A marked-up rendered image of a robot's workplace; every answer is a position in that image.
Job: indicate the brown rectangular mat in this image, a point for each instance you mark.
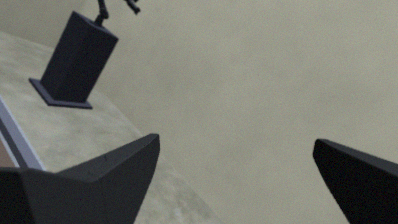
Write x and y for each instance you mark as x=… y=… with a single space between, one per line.
x=5 y=159

